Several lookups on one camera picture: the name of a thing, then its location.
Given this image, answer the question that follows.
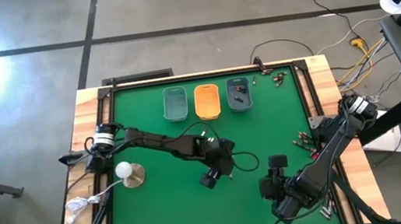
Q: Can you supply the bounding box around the white bulb brass lamp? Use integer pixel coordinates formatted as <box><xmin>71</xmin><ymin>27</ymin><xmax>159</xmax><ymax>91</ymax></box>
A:
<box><xmin>114</xmin><ymin>158</ymin><xmax>148</xmax><ymax>191</ymax></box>

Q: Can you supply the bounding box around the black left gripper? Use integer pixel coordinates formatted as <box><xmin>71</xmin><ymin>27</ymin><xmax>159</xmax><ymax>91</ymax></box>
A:
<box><xmin>194</xmin><ymin>136</ymin><xmax>241</xmax><ymax>191</ymax></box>

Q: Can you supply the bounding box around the white lamp cable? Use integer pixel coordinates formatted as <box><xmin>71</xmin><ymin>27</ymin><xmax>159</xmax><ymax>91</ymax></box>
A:
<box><xmin>61</xmin><ymin>179</ymin><xmax>128</xmax><ymax>224</ymax></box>

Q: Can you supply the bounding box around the black metal rig frame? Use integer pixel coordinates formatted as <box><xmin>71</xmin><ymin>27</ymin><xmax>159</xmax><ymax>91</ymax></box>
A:
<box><xmin>42</xmin><ymin>47</ymin><xmax>393</xmax><ymax>224</ymax></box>

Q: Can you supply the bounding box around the white floor cable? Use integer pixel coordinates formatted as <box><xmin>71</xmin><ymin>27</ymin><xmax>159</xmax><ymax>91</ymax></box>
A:
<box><xmin>311</xmin><ymin>13</ymin><xmax>396</xmax><ymax>57</ymax></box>

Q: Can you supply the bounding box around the teal plastic bin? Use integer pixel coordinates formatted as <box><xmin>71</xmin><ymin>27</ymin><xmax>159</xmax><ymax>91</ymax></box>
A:
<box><xmin>160</xmin><ymin>84</ymin><xmax>192</xmax><ymax>124</ymax></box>

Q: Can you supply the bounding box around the black clamp handle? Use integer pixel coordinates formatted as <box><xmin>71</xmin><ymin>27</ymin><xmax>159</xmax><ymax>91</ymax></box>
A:
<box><xmin>57</xmin><ymin>149</ymin><xmax>93</xmax><ymax>168</ymax></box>

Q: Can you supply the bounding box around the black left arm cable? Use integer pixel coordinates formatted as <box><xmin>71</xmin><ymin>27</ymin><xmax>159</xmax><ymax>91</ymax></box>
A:
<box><xmin>174</xmin><ymin>114</ymin><xmax>262</xmax><ymax>183</ymax></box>

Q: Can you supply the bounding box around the orange plastic bin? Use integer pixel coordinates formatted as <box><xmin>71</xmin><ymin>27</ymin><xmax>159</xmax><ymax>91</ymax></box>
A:
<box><xmin>192</xmin><ymin>82</ymin><xmax>223</xmax><ymax>123</ymax></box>

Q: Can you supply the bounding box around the slate blue plastic bin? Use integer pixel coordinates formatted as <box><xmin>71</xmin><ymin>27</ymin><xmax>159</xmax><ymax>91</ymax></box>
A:
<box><xmin>224</xmin><ymin>75</ymin><xmax>255</xmax><ymax>115</ymax></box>

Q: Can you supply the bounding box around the white paper sheet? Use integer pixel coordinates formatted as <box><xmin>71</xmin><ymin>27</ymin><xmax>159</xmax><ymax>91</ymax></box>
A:
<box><xmin>357</xmin><ymin>110</ymin><xmax>401</xmax><ymax>159</ymax></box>

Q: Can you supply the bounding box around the yellow extension cord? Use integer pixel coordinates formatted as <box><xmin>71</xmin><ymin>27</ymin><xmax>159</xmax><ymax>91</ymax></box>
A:
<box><xmin>332</xmin><ymin>33</ymin><xmax>392</xmax><ymax>93</ymax></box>

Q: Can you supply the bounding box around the green table mat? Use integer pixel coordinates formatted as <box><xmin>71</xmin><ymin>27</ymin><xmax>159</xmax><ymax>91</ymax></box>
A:
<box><xmin>88</xmin><ymin>60</ymin><xmax>342</xmax><ymax>224</ymax></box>

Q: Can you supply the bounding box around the black table clamp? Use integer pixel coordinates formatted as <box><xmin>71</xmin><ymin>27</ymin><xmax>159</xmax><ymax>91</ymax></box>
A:
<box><xmin>252</xmin><ymin>54</ymin><xmax>270</xmax><ymax>77</ymax></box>

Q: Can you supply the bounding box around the black looped floor cable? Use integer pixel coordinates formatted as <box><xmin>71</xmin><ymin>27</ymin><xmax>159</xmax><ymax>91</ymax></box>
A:
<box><xmin>247</xmin><ymin>33</ymin><xmax>315</xmax><ymax>66</ymax></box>

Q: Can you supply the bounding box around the black flat floor box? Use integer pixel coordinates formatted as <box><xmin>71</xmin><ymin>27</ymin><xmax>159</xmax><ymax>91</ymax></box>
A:
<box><xmin>100</xmin><ymin>67</ymin><xmax>175</xmax><ymax>87</ymax></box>

